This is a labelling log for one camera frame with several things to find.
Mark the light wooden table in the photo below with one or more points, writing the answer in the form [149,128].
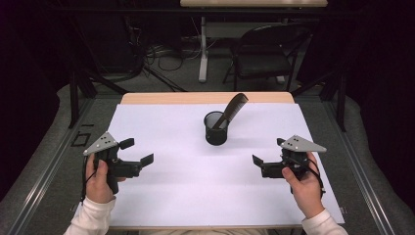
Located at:
[156,98]

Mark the white-legged desk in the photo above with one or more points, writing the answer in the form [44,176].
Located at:
[203,58]

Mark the black mesh pen cup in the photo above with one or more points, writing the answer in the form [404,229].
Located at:
[216,137]

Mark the black comb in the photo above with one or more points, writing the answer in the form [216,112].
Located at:
[235,106]

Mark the black metal frame stand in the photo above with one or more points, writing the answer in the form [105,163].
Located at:
[341,104]
[74,98]

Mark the black folding chair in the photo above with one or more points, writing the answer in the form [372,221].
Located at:
[264,62]

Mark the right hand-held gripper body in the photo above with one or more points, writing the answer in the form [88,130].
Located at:
[277,169]

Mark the white table board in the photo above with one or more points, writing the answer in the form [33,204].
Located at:
[202,189]

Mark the metal floor rail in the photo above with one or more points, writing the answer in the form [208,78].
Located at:
[42,182]
[366,182]

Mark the person's right hand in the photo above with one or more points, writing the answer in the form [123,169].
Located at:
[306,196]

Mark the person's left hand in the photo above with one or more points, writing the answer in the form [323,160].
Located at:
[98,189]

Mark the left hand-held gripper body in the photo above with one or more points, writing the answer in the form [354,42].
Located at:
[125,169]

